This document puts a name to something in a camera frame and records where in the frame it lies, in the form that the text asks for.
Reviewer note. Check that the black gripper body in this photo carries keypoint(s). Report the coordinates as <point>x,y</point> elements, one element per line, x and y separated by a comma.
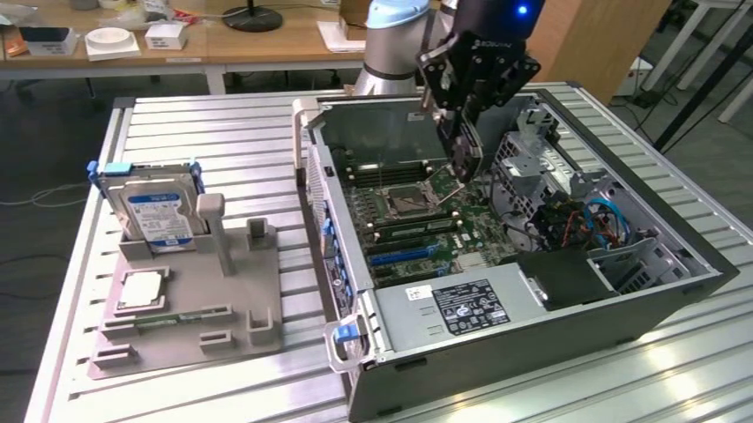
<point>499,26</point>

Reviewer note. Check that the black graphics card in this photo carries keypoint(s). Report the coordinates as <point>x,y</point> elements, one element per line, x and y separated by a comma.
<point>465,150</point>

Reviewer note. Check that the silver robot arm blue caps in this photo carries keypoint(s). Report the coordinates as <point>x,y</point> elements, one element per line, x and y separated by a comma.
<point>389,44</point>

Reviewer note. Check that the wooden cabinet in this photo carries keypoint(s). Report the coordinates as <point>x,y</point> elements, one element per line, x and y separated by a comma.
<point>600,44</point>

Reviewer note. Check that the white paper stack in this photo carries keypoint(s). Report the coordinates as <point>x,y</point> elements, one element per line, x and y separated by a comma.
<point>338,39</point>

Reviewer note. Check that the brown cardboard box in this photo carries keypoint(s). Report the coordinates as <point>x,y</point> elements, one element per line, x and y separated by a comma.
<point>353,11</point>

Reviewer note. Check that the tall silver disk bay cage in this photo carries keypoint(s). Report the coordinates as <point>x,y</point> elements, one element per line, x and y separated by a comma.
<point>523,176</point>

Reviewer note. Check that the white box red button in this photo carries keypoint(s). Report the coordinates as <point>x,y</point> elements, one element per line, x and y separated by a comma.
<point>641,70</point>

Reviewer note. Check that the metal socket cover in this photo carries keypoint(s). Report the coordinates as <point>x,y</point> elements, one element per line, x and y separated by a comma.
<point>438,189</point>

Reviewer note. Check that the wooden desk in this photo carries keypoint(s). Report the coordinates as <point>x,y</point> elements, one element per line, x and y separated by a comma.
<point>264,44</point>

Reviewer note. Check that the CPU socket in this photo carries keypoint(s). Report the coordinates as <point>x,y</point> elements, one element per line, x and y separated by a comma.
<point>409,200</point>

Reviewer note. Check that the black round lamp base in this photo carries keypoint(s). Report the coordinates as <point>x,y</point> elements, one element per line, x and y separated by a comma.
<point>252,20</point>

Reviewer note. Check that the black slanted pole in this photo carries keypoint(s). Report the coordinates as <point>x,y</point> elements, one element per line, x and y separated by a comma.
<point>704,88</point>

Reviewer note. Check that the green motherboard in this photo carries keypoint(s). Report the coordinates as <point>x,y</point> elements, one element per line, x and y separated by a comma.
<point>470,229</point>

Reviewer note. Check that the silver chipset heatsink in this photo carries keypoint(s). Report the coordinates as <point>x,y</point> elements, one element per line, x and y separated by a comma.
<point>471,261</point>

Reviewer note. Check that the blue expansion slot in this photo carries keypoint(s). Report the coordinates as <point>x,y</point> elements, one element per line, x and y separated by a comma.
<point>406,255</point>

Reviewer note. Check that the black plastic shroud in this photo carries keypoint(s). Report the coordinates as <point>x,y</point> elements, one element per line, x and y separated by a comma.
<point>565,277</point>

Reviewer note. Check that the small white cardboard box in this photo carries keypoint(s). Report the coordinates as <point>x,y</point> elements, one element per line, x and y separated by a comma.
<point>166,37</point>

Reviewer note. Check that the low silver disk bay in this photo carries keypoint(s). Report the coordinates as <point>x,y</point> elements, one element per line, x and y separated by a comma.
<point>646,264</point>

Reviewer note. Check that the white round dish on base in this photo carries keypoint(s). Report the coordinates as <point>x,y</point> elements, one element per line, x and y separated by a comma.
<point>111,44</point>

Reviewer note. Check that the hard disk blue label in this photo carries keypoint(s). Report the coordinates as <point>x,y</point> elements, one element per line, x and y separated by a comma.
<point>159,211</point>

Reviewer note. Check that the silver power supply unit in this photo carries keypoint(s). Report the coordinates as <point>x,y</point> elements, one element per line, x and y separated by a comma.
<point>411,326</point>

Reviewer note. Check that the blue disk caddy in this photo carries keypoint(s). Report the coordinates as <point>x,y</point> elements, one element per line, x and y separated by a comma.
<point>120,168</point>

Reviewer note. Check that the black open PC case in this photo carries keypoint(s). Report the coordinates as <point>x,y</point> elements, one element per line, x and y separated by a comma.
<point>529,343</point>

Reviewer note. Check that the blue case latch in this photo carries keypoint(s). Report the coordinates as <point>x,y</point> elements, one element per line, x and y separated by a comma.
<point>343,332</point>

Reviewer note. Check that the white box dark lid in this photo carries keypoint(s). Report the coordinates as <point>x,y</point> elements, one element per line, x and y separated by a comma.
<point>47,42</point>

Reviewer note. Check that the grey plastic parts rack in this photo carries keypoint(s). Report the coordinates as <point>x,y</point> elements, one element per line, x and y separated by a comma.
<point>194,317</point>

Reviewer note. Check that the silver CPU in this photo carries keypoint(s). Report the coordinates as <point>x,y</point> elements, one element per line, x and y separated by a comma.
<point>144,291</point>

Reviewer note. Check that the orange object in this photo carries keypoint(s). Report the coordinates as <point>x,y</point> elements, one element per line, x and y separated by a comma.
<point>15,48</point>

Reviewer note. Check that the green RAM stick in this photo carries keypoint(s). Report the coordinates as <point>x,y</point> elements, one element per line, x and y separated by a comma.
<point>171,321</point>

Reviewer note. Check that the white table frame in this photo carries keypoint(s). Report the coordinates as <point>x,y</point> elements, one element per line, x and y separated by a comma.
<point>657,72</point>

